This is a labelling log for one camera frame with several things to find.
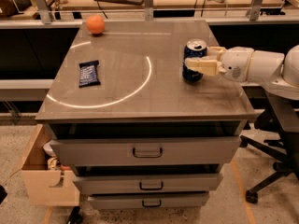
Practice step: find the bottom grey drawer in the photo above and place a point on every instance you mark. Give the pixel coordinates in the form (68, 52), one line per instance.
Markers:
(152, 200)

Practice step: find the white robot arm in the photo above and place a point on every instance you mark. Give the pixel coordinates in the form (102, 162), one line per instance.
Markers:
(274, 72)

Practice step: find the dark blue snack bar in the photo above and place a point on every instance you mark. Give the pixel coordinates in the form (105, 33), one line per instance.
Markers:
(88, 74)

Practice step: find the black office chair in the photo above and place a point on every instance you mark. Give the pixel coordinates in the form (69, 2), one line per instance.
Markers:
(279, 117)

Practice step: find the top grey drawer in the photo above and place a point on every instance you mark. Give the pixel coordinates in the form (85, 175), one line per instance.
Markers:
(142, 152)

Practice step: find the blue pepsi can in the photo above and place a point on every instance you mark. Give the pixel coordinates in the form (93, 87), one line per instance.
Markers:
(194, 50)

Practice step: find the orange fruit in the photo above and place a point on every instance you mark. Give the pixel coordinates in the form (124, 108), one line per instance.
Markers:
(95, 24)

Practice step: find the white bowl in box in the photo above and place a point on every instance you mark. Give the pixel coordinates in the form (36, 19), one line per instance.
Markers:
(48, 149)

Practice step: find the grey drawer cabinet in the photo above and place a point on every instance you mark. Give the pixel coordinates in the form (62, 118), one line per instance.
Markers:
(142, 94)

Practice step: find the grey drawer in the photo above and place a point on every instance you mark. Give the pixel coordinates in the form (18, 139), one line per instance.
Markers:
(142, 152)
(152, 200)
(133, 184)

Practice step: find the middle grey drawer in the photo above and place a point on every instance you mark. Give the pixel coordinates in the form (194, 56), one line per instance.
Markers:
(133, 184)

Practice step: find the cardboard box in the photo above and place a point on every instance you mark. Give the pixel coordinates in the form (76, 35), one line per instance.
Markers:
(43, 186)

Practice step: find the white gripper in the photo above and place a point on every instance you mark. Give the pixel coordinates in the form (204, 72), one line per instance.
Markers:
(237, 63)

